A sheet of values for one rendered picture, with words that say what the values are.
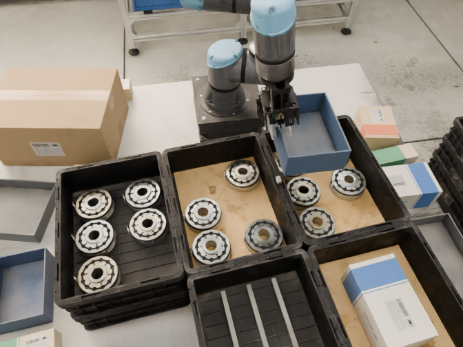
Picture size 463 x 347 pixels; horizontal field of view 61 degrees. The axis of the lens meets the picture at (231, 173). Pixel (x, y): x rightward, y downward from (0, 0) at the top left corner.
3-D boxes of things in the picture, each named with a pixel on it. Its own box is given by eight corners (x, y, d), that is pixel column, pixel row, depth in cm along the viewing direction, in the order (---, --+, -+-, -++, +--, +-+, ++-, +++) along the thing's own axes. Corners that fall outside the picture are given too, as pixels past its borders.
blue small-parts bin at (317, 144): (266, 116, 104) (269, 96, 98) (320, 111, 106) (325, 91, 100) (284, 176, 92) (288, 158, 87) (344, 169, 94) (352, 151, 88)
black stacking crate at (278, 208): (167, 173, 124) (161, 151, 115) (255, 155, 129) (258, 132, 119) (190, 292, 101) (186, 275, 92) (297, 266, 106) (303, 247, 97)
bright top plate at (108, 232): (77, 223, 108) (76, 222, 108) (114, 218, 109) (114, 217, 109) (74, 256, 103) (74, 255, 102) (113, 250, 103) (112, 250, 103)
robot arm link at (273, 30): (296, -21, 66) (295, 9, 61) (296, 35, 75) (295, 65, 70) (250, -17, 67) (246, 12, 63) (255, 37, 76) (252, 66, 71)
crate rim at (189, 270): (162, 154, 117) (160, 149, 115) (258, 135, 121) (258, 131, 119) (186, 279, 94) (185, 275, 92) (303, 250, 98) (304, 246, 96)
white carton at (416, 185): (415, 177, 137) (426, 162, 130) (430, 206, 130) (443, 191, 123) (361, 184, 135) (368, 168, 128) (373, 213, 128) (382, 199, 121)
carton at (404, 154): (404, 153, 143) (410, 142, 139) (412, 166, 140) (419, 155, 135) (344, 166, 140) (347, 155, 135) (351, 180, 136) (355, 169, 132)
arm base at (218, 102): (205, 83, 150) (204, 63, 142) (244, 85, 150) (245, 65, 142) (202, 112, 142) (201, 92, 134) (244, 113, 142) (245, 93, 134)
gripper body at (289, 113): (264, 133, 83) (261, 91, 74) (258, 104, 88) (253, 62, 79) (300, 126, 83) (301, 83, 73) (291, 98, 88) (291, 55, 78)
